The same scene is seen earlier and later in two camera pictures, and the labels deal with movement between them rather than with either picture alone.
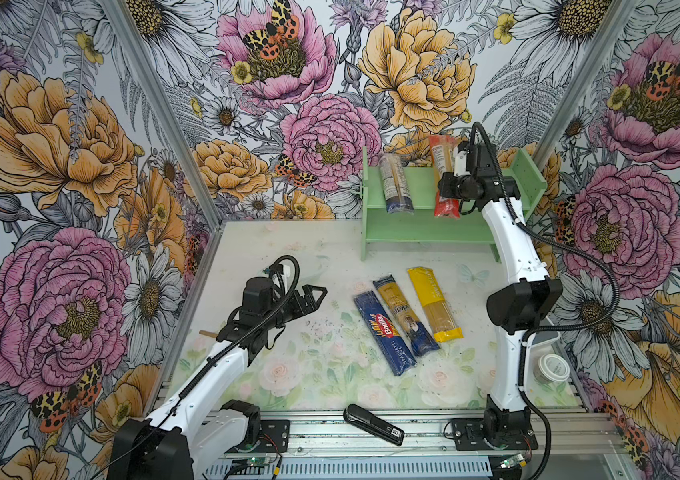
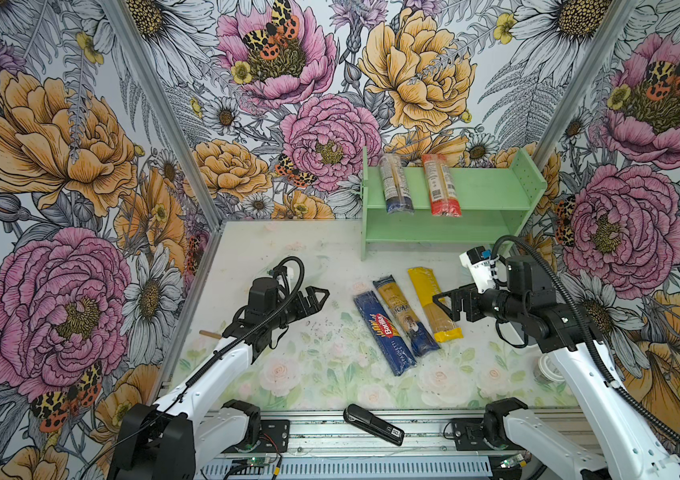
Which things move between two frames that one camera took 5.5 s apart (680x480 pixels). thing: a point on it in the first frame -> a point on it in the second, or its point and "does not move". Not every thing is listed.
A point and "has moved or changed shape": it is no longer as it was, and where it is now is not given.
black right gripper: x=447 y=188 -> x=470 y=294
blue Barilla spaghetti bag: x=394 y=346 does not move
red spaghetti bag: x=442 y=151 has moved or changed shape
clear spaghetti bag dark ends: x=395 y=185 does not move
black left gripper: x=298 y=302 does not move
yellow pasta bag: x=444 y=324 does not move
